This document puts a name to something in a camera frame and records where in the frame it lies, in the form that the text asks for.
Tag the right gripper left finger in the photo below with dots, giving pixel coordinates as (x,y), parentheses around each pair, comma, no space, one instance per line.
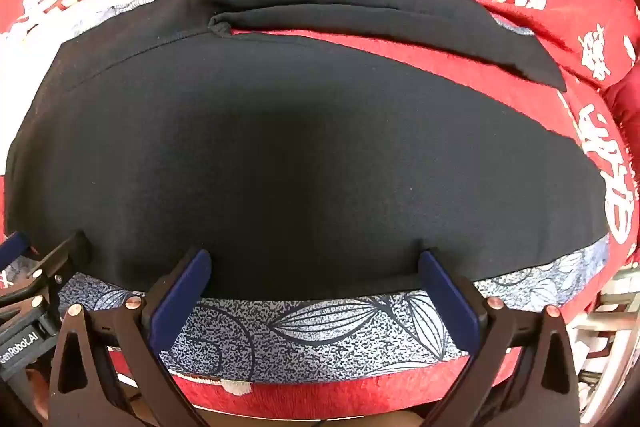
(84,388)

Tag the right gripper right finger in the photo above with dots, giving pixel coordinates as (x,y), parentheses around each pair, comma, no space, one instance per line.
(520,370)

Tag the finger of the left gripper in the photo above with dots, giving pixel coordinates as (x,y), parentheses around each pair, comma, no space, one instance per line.
(16,245)
(54,269)

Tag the black pants with patterned waistband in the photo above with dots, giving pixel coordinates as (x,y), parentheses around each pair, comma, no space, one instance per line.
(313,147)

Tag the person's left hand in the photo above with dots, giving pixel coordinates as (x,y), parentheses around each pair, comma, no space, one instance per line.
(39,386)

